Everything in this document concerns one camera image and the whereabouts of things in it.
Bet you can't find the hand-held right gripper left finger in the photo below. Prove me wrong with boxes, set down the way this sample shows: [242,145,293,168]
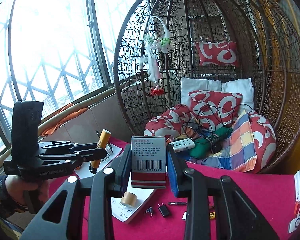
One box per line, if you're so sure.
[20,144,133,240]

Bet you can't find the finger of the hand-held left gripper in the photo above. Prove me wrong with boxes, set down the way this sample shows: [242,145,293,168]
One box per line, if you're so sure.
[37,149,108,167]
[37,141,101,154]

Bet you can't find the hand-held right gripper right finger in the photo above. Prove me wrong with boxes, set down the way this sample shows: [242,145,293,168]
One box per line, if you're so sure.
[166,145,280,240]

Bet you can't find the red and white medicine box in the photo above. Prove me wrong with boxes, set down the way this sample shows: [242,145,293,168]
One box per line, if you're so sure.
[131,136,168,189]

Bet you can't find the white cardboard tray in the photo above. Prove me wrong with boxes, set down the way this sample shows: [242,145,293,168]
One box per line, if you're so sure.
[111,144,168,224]

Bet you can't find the person's left hand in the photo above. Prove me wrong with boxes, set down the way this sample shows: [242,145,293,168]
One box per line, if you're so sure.
[5,174,50,212]

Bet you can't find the white power strip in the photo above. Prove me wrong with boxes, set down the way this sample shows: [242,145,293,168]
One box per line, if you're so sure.
[168,140,195,152]

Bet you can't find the orange cloth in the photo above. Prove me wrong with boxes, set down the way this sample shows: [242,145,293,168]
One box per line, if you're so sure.
[41,102,88,137]

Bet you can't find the black charger plug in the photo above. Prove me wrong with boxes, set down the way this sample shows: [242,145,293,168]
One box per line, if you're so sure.
[158,203,171,217]

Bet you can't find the tan tape roll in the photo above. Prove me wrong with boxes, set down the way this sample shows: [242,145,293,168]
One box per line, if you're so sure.
[120,192,138,207]

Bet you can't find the green cloth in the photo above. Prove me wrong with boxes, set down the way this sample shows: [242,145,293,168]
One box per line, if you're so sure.
[182,126,233,159]

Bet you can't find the large red patterned seat cushion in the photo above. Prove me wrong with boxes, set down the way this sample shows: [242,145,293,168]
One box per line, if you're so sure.
[144,104,277,173]

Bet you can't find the plaid cloth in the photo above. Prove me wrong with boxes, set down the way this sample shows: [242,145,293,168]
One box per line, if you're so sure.
[185,110,257,173]

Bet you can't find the magenta tablecloth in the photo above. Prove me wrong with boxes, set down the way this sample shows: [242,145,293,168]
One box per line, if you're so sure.
[49,136,300,240]

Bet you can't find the square red patterned cushion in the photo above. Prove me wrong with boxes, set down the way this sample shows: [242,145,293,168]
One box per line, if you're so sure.
[189,90,243,130]

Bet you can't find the window with metal grille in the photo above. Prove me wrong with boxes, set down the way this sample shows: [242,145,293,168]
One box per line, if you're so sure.
[0,0,150,160]

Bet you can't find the white pillow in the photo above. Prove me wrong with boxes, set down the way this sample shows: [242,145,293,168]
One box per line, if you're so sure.
[180,77,255,110]

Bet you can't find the white feather dream catcher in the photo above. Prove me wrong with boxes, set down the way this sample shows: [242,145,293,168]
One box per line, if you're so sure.
[139,15,171,97]

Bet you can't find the small red patterned headrest cushion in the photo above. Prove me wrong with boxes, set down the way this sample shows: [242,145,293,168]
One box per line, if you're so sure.
[195,41,240,68]

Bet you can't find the small white square device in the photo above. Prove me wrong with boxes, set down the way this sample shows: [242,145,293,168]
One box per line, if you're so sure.
[287,214,300,233]

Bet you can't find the wicker hanging chair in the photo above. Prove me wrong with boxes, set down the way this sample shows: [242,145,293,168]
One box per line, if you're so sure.
[113,0,300,174]

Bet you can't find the clear frame glasses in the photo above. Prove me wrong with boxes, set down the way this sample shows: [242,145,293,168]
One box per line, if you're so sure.
[95,130,115,163]

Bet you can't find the black cable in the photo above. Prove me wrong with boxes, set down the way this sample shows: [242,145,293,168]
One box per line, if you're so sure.
[175,104,245,140]

